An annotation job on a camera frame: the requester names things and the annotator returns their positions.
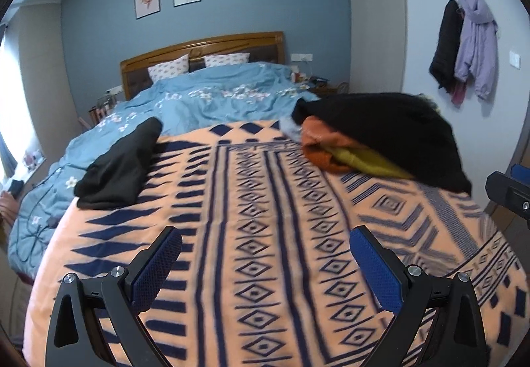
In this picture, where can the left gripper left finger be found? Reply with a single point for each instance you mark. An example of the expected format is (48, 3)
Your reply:
(75, 335)

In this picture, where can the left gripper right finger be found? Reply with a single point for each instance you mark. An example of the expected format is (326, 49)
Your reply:
(455, 337)

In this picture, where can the black knit sweater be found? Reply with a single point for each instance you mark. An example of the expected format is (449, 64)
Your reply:
(403, 128)

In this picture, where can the dark grey folded garment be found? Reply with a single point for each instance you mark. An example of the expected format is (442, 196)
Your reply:
(116, 178)

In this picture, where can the black hanging coat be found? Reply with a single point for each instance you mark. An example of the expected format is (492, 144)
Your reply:
(443, 63)

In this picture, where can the lilac hanging jacket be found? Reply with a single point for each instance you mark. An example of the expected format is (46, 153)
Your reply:
(477, 56)

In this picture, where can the mustard yellow garment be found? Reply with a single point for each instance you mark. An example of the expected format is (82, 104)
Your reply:
(368, 161)

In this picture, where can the orange navy patterned blanket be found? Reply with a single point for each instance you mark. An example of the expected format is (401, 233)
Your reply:
(266, 277)

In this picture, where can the orange garment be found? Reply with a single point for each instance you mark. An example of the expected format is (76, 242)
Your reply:
(317, 138)

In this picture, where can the blue floral duvet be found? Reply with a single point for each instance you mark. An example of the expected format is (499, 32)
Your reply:
(207, 97)

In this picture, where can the right patterned pillow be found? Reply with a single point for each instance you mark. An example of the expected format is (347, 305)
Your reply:
(231, 59)

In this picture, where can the wooden headboard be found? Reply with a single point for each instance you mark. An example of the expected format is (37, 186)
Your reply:
(262, 46)

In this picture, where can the pink flower framed picture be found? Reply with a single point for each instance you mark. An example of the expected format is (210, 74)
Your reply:
(143, 8)

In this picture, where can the white wall switch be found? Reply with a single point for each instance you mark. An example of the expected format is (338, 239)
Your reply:
(514, 59)

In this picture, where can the white wall socket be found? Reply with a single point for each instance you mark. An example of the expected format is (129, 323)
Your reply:
(296, 57)

